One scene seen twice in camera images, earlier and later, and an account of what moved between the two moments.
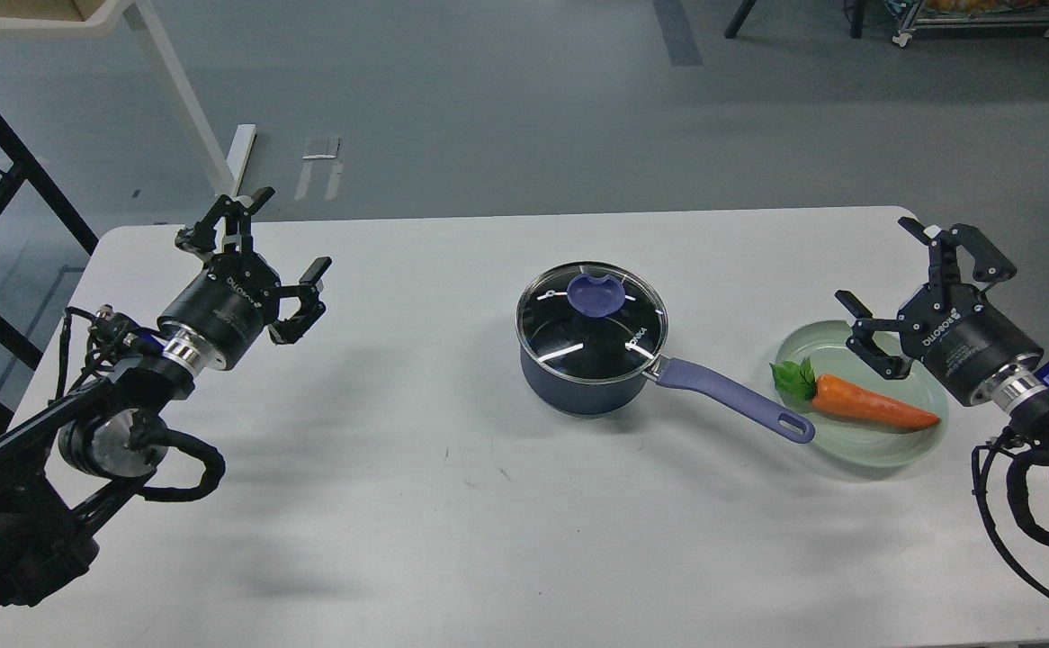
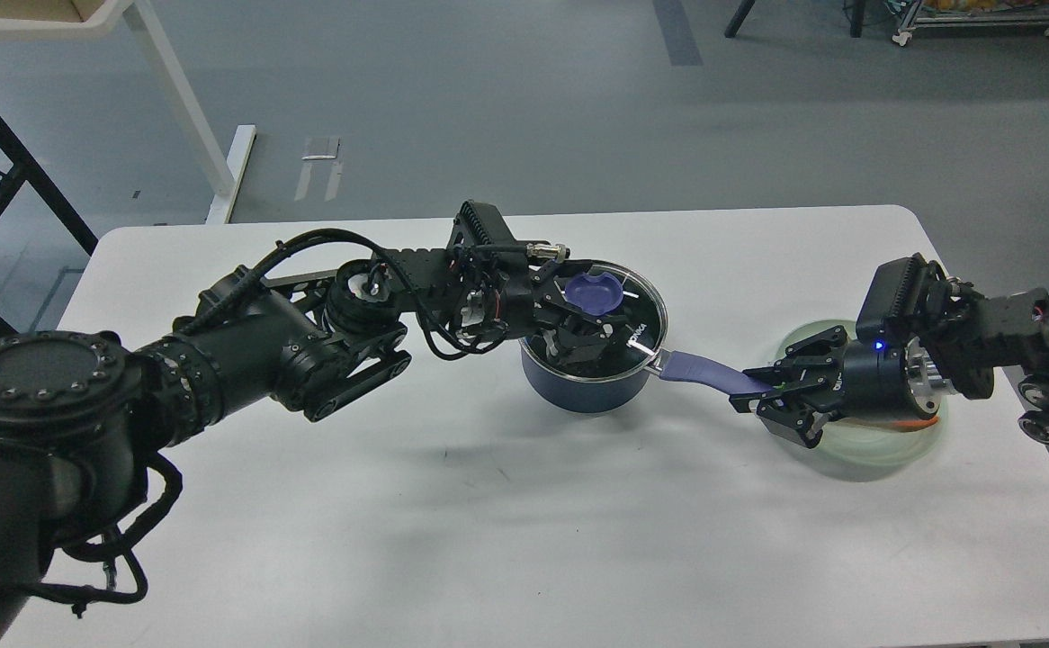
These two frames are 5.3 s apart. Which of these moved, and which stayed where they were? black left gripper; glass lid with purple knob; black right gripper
Moved: black left gripper; black right gripper
Stayed: glass lid with purple knob
